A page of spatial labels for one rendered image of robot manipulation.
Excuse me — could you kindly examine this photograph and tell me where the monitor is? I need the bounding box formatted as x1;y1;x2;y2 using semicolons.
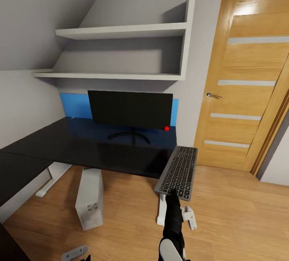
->
88;90;173;143

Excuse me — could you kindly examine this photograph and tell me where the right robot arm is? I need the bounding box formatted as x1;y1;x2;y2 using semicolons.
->
158;189;197;261

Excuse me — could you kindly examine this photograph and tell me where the desktop computer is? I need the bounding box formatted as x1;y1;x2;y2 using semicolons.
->
75;167;104;231

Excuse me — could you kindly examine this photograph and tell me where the keyboard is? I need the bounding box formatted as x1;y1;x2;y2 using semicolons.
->
154;146;198;202

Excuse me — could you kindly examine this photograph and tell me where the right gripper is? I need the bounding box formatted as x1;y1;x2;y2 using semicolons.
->
165;189;183;226

